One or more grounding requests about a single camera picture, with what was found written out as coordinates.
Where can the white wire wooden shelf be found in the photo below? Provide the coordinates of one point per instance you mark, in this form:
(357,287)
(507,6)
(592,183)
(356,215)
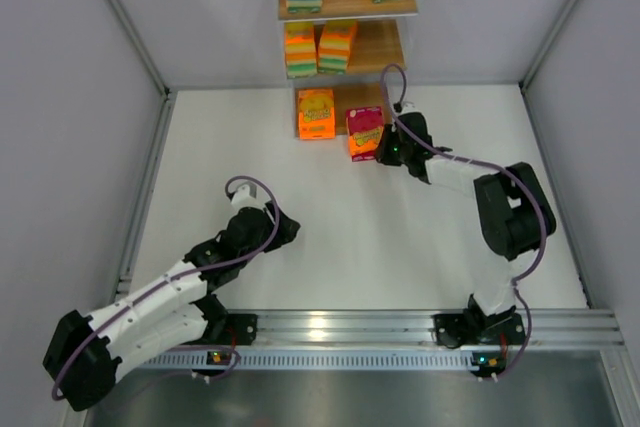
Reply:
(382,38)

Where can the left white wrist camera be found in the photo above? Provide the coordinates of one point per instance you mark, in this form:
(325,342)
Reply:
(245,196)

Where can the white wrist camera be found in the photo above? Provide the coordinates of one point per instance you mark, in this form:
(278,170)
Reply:
(404,108)
(245,196)

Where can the orange scrub box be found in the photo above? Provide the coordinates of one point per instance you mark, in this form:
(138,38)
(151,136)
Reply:
(315,114)

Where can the pink orange sponge box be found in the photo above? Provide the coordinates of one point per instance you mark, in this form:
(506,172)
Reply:
(365,127)

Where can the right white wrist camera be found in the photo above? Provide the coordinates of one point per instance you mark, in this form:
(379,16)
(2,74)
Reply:
(404,108)

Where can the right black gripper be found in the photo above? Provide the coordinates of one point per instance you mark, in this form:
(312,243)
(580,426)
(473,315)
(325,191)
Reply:
(388,148)

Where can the orange green sponge pack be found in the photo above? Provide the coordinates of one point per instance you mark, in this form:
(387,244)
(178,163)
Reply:
(335,45)

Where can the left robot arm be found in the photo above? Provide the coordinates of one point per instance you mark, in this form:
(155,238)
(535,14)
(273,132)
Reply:
(90,353)

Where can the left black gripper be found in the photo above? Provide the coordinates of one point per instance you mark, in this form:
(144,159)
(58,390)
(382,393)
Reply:
(282,226)

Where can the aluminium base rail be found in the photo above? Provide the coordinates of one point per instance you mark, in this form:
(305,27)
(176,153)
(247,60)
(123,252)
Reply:
(378,340)

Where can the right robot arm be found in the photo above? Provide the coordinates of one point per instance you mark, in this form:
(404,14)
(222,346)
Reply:
(514,218)

